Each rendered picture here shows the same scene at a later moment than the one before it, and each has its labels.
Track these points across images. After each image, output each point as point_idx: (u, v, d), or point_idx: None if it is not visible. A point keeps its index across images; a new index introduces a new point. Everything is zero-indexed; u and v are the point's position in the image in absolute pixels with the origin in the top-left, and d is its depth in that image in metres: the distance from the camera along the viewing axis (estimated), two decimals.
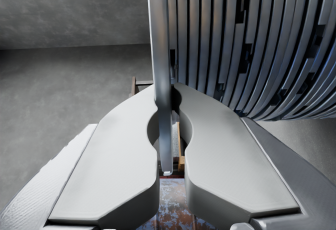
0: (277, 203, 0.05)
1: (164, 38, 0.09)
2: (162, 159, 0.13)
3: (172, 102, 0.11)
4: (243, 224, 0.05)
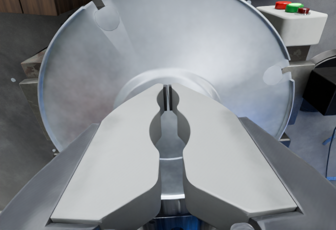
0: (275, 203, 0.05)
1: (45, 87, 0.22)
2: (62, 25, 0.18)
3: (170, 103, 0.11)
4: (243, 224, 0.05)
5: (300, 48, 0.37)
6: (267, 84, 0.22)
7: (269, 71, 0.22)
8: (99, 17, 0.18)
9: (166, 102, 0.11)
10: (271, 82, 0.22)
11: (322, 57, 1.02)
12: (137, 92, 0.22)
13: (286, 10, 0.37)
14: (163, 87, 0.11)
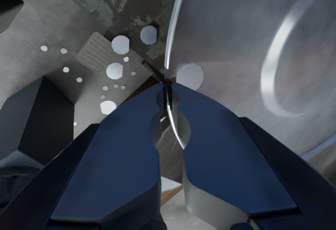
0: (275, 203, 0.05)
1: None
2: (307, 157, 0.25)
3: (170, 103, 0.11)
4: (243, 224, 0.05)
5: None
6: (200, 66, 0.13)
7: (193, 87, 0.14)
8: None
9: (166, 102, 0.11)
10: (195, 68, 0.13)
11: None
12: (319, 103, 0.20)
13: None
14: (163, 87, 0.11)
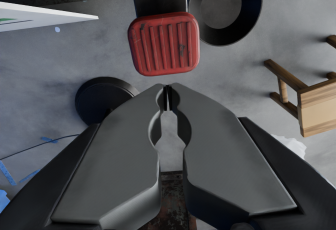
0: (275, 203, 0.05)
1: None
2: None
3: (170, 103, 0.11)
4: (243, 224, 0.05)
5: None
6: None
7: None
8: None
9: (166, 102, 0.11)
10: None
11: (135, 94, 1.07)
12: None
13: None
14: (163, 87, 0.11)
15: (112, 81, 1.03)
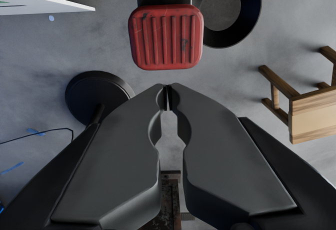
0: (275, 203, 0.05)
1: None
2: None
3: (170, 103, 0.11)
4: (243, 224, 0.05)
5: None
6: None
7: None
8: None
9: (166, 102, 0.11)
10: None
11: (128, 90, 1.06)
12: None
13: None
14: (163, 87, 0.11)
15: (105, 76, 1.01)
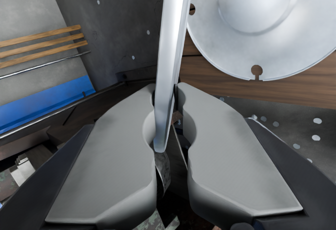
0: (280, 204, 0.05)
1: None
2: None
3: (176, 102, 0.11)
4: (243, 224, 0.05)
5: None
6: None
7: None
8: None
9: None
10: None
11: None
12: None
13: None
14: None
15: None
